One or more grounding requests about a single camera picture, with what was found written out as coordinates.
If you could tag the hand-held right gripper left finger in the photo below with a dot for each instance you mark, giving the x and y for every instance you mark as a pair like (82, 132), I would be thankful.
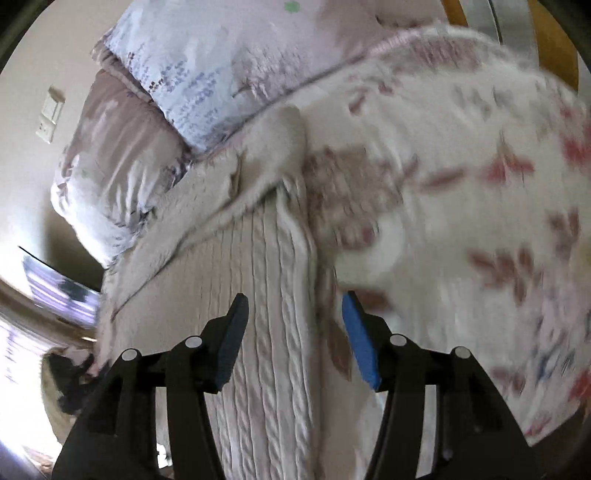
(229, 344)

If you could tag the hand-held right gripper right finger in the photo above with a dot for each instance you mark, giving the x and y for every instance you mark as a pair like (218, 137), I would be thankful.
(362, 339)

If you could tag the floral printed blanket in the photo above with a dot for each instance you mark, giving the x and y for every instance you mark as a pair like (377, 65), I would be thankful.
(438, 184)

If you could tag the dark framed window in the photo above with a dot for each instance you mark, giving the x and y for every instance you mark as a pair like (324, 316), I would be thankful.
(60, 286)

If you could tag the mauve floral pillow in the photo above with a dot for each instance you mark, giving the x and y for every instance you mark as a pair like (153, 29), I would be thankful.
(115, 170)

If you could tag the white purple-print pillow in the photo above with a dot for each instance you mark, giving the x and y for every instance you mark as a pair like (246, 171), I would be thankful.
(217, 69)

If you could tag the wooden headboard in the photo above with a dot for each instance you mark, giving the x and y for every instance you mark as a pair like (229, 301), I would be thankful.
(535, 37)

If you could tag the white wall switch plate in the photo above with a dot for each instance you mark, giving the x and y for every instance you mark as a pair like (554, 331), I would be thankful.
(50, 115)

